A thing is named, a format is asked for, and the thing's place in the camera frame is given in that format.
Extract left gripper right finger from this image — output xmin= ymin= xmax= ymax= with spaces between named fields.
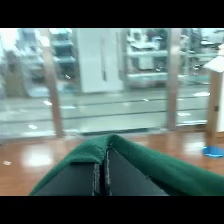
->
xmin=104 ymin=146 xmax=169 ymax=197

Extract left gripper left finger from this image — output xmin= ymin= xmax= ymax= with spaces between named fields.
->
xmin=34 ymin=161 xmax=101 ymax=197

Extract green T-shirt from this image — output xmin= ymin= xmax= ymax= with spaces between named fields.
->
xmin=29 ymin=133 xmax=224 ymax=197

